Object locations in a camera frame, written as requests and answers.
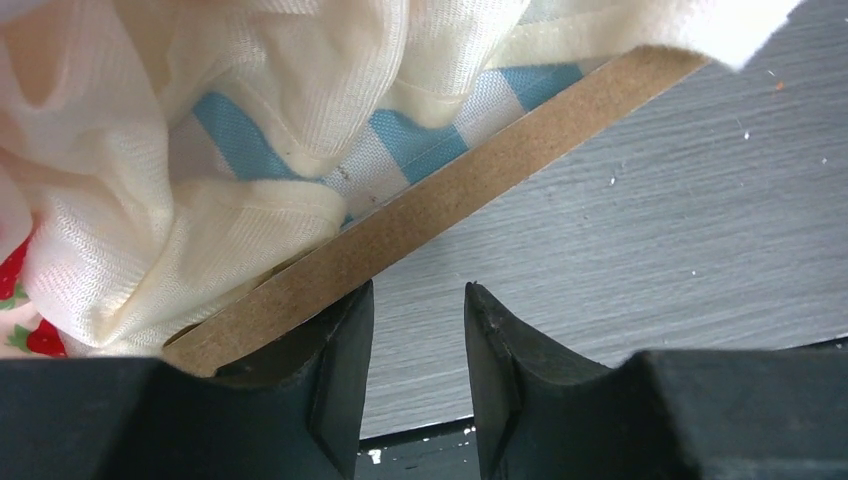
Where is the wooden pet bed frame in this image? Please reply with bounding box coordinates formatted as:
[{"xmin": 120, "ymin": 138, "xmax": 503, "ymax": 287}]
[{"xmin": 163, "ymin": 46, "xmax": 706, "ymax": 377}]

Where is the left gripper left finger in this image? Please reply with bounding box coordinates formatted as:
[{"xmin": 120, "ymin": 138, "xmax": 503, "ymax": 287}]
[{"xmin": 1, "ymin": 283, "xmax": 374, "ymax": 479}]

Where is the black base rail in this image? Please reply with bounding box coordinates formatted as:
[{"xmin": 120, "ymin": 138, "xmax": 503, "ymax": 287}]
[{"xmin": 354, "ymin": 417, "xmax": 481, "ymax": 480}]

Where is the blue striped mattress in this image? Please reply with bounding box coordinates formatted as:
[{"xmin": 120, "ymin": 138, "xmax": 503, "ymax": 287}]
[{"xmin": 169, "ymin": 64, "xmax": 584, "ymax": 221}]

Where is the strawberry print ruffled blanket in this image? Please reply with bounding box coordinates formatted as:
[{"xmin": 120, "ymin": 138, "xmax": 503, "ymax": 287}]
[{"xmin": 1, "ymin": 1, "xmax": 796, "ymax": 358}]

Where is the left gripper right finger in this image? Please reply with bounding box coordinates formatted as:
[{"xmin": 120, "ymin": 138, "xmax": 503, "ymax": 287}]
[{"xmin": 464, "ymin": 283, "xmax": 847, "ymax": 479}]

